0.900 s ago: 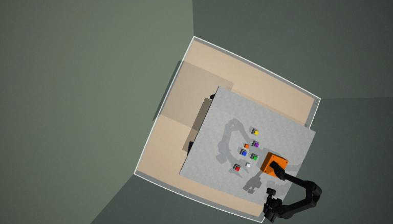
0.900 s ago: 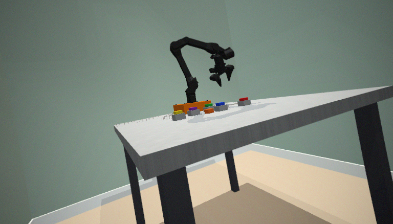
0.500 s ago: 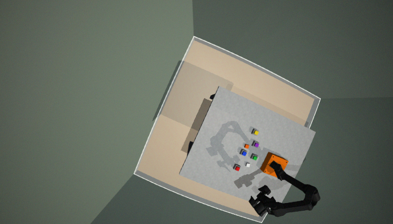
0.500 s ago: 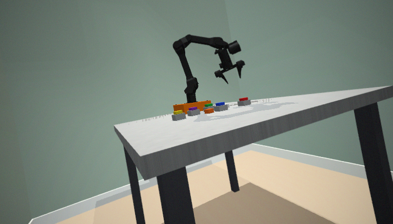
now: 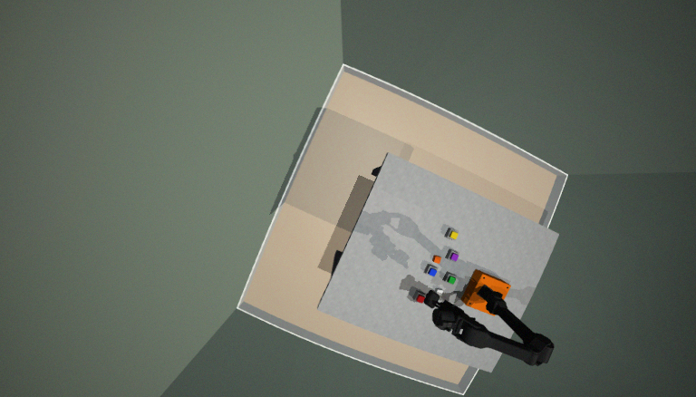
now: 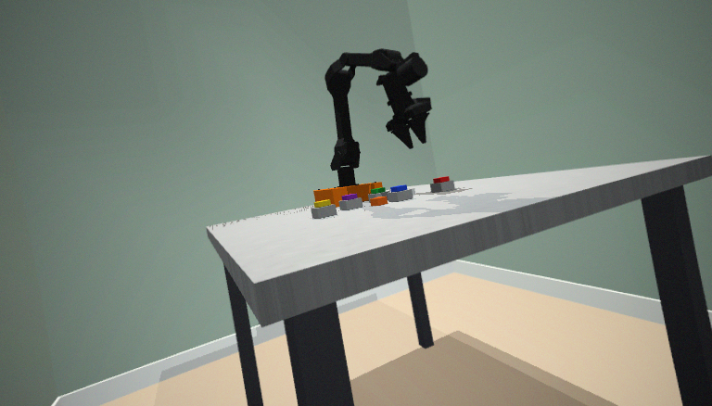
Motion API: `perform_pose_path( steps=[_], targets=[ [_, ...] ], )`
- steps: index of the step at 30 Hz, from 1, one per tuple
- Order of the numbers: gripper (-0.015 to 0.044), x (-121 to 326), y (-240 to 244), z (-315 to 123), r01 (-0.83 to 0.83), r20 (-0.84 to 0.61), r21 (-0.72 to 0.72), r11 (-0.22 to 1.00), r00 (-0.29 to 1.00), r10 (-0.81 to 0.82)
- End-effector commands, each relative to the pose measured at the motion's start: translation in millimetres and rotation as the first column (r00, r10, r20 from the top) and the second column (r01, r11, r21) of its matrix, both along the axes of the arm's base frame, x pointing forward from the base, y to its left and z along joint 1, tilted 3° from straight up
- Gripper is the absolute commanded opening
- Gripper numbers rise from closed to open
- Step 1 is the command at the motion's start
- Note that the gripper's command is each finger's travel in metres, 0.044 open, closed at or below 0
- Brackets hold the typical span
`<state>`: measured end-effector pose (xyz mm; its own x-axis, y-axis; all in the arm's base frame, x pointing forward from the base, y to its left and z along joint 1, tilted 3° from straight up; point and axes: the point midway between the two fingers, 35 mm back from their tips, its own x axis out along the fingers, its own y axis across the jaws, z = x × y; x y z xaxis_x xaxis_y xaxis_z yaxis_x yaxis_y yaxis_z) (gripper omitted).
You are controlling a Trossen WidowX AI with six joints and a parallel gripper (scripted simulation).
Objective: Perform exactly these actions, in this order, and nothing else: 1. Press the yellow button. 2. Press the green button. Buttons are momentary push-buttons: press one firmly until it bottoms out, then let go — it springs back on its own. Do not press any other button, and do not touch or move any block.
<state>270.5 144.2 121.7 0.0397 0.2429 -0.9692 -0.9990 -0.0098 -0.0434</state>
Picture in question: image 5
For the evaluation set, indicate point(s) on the purple square button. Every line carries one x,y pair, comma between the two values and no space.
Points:
452,255

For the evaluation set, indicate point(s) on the yellow button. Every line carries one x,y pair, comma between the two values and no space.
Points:
452,234

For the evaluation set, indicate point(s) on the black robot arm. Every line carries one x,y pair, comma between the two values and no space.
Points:
535,350

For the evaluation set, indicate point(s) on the blue button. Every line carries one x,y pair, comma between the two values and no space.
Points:
430,270

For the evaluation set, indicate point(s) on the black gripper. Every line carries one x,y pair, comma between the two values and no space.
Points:
432,299

